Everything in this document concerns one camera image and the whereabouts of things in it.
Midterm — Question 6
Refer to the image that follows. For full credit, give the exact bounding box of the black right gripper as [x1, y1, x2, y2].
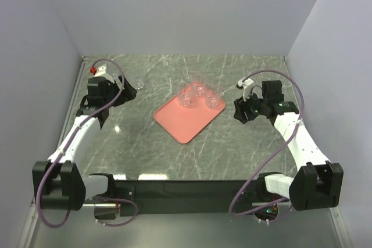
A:
[233, 88, 269, 124]

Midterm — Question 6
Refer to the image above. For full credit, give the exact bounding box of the clear faceted glass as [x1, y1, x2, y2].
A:
[177, 85, 193, 107]
[190, 73, 207, 97]
[204, 84, 223, 109]
[133, 74, 145, 90]

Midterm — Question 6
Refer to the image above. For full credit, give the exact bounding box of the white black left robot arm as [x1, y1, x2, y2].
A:
[32, 76, 137, 211]

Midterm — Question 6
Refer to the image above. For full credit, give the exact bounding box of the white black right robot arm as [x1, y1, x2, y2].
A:
[234, 78, 344, 211]

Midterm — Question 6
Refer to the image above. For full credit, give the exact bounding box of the pink plastic tray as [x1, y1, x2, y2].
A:
[153, 83, 226, 144]

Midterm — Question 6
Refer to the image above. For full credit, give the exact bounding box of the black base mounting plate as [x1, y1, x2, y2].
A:
[84, 179, 291, 220]

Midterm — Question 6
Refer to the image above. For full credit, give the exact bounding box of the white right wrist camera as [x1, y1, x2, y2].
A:
[236, 77, 255, 101]

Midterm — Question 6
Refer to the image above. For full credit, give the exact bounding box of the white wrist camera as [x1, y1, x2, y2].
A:
[236, 77, 255, 101]
[90, 64, 108, 78]

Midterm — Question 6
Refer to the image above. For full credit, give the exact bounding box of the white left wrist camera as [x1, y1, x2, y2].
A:
[90, 64, 108, 78]

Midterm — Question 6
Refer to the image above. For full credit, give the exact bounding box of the aluminium front frame rail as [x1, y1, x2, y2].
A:
[17, 202, 102, 247]

